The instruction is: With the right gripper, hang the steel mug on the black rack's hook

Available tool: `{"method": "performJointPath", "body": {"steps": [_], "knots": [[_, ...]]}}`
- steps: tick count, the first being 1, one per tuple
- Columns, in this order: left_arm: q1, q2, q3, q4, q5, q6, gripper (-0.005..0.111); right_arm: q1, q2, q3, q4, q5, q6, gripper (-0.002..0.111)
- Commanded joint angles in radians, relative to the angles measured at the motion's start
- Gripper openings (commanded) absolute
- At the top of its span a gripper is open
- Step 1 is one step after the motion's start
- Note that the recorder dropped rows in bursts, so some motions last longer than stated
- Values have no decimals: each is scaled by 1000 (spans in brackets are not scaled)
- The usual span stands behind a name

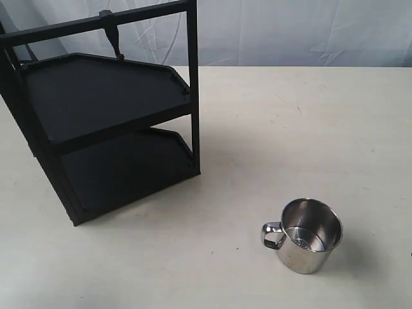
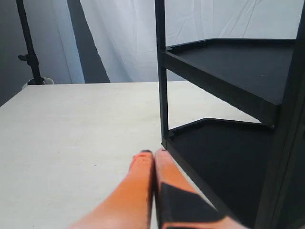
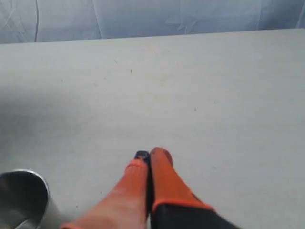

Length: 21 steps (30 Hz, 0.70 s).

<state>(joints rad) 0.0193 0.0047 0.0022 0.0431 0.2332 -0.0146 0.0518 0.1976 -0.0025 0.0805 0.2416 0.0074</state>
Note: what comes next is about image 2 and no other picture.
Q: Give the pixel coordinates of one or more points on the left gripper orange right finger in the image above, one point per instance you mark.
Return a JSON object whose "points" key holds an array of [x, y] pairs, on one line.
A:
{"points": [[178, 204]]}

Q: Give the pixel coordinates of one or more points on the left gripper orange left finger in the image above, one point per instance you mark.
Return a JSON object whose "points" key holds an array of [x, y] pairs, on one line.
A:
{"points": [[129, 206]]}

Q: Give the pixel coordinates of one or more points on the black metal shelf rack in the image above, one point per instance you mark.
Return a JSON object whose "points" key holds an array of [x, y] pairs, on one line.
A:
{"points": [[252, 172]]}

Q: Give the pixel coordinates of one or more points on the black light stand pole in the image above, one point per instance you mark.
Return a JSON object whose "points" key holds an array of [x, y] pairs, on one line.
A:
{"points": [[30, 57]]}

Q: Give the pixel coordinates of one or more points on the white backdrop cloth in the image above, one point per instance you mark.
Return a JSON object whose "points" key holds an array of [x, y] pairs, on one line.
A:
{"points": [[114, 41]]}

